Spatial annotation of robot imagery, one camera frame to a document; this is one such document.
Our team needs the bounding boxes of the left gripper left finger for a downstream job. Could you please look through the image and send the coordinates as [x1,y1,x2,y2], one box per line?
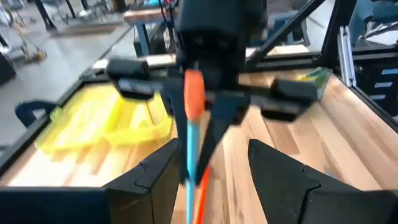
[104,139,182,224]

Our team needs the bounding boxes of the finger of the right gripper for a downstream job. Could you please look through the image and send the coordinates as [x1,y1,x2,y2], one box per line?
[167,93,190,184]
[195,93,251,184]

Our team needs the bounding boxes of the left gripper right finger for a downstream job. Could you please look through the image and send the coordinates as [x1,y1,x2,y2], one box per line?
[248,139,398,224]

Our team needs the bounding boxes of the teal pencil with eraser cap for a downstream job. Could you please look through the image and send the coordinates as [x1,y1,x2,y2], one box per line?
[183,70,206,224]

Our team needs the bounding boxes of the orange marker pen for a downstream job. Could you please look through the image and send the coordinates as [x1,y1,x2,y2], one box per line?
[193,166,211,224]

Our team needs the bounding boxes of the translucent yellow-green pencil case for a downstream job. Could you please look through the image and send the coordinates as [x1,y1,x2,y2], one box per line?
[34,83,174,156]

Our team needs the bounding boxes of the yellow green crayon box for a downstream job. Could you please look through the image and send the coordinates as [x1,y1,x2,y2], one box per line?
[298,67,333,100]

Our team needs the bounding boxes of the table with blue metal legs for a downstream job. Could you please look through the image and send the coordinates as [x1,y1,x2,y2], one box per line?
[123,6,181,58]

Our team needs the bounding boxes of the black cabinet with blue labels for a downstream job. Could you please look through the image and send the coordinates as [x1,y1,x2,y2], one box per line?
[354,55,398,125]

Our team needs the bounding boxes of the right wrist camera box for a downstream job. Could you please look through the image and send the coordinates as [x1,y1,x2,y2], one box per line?
[175,0,246,41]

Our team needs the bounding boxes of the black metal table frame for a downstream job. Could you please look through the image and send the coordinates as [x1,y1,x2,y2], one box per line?
[0,0,398,178]

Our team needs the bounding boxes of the silver aluminium bracket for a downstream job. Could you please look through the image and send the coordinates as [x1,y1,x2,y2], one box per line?
[338,26,357,88]

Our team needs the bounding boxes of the black frame clamp hook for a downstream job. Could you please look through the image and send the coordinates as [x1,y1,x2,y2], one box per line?
[14,99,60,129]

